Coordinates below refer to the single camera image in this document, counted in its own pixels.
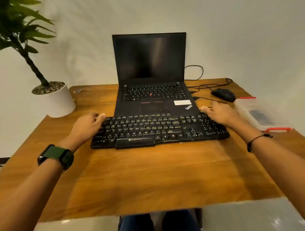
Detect person's left hand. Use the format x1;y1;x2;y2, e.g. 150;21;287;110
61;112;106;153

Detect person's right hand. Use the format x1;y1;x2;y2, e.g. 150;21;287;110
200;101;261;141

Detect clear plastic box lid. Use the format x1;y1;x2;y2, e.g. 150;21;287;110
234;97;291;131

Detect clear plastic box red latches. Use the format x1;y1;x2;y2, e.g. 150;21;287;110
233;96;292;133

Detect black keyboard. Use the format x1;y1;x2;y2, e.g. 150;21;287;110
90;112;230;150

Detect person's right forearm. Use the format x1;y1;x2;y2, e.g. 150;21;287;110
247;129;305;219

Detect person's left forearm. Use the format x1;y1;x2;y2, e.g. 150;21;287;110
0;152;66;231

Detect person's blue jeans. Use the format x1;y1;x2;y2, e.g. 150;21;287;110
118;209;200;231

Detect black computer mouse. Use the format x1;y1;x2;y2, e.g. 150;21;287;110
211;88;236;103

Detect black laptop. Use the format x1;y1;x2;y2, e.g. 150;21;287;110
112;32;202;118

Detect black metal table leg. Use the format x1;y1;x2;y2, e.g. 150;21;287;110
195;208;203;229

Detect green potted plant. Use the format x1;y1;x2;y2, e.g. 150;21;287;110
0;0;57;87

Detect black cord bracelet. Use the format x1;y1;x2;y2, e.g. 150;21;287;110
247;134;274;153

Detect black mouse cable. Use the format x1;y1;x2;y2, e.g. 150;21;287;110
188;78;234;94

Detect green strap smartwatch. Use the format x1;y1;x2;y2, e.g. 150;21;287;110
37;144;74;171

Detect black looped laptop cable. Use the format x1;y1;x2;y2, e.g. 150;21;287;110
184;65;204;81

